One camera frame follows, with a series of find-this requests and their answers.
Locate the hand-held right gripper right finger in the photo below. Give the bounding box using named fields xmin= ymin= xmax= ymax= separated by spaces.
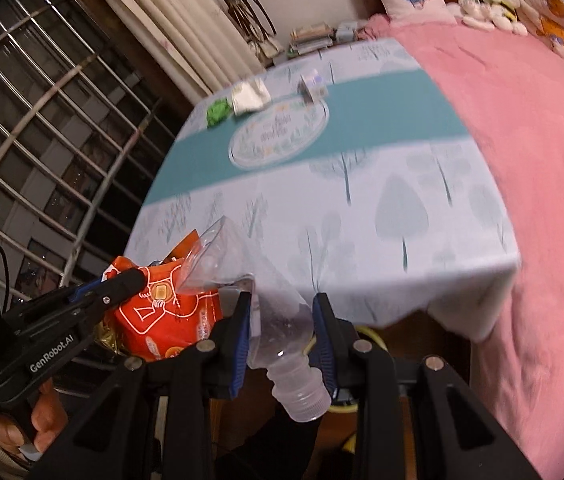
xmin=312 ymin=292 xmax=543 ymax=480

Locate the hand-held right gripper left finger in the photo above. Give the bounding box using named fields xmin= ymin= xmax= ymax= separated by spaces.
xmin=27 ymin=290 xmax=254 ymax=480

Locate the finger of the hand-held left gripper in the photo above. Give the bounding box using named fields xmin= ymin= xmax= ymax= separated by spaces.
xmin=64 ymin=267 xmax=145 ymax=331

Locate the clear plastic bottle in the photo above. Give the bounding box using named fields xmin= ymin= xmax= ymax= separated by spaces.
xmin=177 ymin=216 xmax=332 ymax=421

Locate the orange snack bag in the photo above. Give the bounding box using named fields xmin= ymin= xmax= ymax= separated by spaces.
xmin=93 ymin=230 xmax=225 ymax=363

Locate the person's left hand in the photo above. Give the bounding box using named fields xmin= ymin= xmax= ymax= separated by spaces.
xmin=19 ymin=377 xmax=70 ymax=463

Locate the wooden table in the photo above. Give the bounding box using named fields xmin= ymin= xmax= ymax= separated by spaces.
xmin=212 ymin=307 xmax=470 ymax=461

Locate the metal window grille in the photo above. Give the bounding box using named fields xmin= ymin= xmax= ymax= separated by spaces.
xmin=0 ymin=0 xmax=198 ymax=311

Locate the green crumpled paper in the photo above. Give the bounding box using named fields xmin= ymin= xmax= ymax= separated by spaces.
xmin=205 ymin=100 xmax=233 ymax=126

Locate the white foil wrapper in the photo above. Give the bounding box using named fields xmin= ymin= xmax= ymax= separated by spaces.
xmin=230 ymin=81 xmax=272 ymax=113

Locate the pink bed blanket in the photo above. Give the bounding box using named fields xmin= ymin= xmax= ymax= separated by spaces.
xmin=359 ymin=15 xmax=564 ymax=480

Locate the cream curtain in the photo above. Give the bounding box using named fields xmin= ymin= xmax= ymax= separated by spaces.
xmin=77 ymin=0 xmax=265 ymax=103

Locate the small white bag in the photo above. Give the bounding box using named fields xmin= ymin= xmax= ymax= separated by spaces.
xmin=257 ymin=37 xmax=285 ymax=61

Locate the stack of books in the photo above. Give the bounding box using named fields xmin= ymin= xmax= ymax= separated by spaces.
xmin=289 ymin=22 xmax=335 ymax=58

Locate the light blue tissue box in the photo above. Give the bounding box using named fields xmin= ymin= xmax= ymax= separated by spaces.
xmin=334 ymin=21 xmax=368 ymax=43

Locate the white plush toy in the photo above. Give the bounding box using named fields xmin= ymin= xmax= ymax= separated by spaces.
xmin=449 ymin=0 xmax=528 ymax=36

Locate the yellow hose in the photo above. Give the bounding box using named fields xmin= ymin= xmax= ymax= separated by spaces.
xmin=307 ymin=326 xmax=389 ymax=461

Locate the black cable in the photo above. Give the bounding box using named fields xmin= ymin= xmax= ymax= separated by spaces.
xmin=0 ymin=244 xmax=12 ymax=308

